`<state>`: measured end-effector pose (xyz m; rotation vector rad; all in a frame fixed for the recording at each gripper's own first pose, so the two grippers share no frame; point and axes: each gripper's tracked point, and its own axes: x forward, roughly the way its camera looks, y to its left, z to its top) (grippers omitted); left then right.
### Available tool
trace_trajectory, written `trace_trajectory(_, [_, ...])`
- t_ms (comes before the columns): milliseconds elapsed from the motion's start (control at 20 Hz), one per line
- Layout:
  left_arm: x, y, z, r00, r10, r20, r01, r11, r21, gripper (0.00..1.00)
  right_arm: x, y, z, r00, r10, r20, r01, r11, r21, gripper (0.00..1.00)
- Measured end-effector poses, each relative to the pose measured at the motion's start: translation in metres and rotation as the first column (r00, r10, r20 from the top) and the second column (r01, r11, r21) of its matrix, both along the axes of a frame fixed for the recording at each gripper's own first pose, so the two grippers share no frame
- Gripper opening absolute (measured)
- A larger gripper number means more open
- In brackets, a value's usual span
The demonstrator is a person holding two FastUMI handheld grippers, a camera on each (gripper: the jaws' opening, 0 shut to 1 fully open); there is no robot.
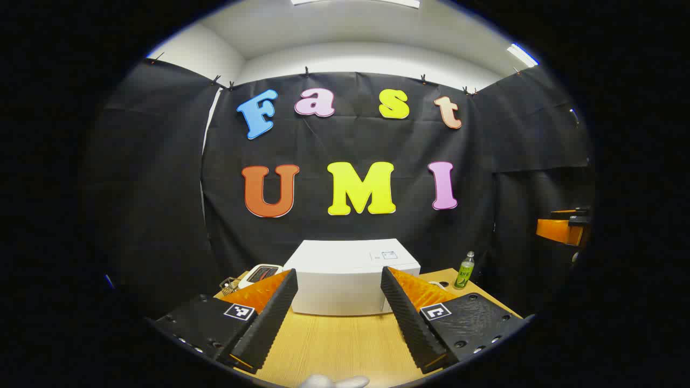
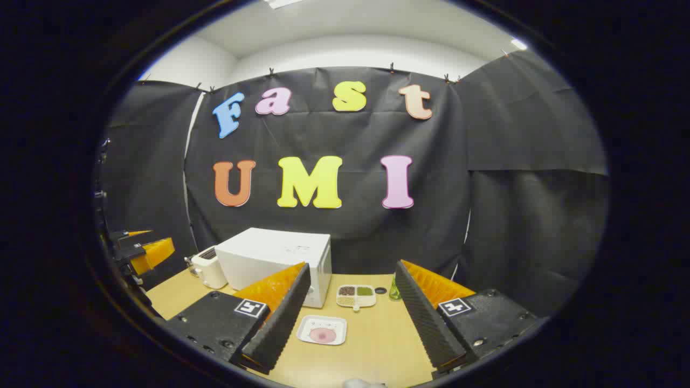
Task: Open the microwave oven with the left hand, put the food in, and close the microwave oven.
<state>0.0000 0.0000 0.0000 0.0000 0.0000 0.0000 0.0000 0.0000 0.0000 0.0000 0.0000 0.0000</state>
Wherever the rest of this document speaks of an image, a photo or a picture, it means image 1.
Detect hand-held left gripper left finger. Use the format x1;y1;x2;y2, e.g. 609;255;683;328
153;268;299;374

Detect ceiling light panel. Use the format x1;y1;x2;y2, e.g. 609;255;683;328
291;0;421;9
507;43;540;68

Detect white toaster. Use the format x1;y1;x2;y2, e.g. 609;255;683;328
239;264;284;289

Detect white microwave oven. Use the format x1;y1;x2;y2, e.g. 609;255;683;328
283;239;421;316

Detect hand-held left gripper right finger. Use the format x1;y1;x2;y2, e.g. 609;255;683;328
381;266;529;375

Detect green label drink bottle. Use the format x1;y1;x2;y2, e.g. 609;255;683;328
454;251;475;290

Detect black backdrop cloth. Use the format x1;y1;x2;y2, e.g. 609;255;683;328
81;58;596;318

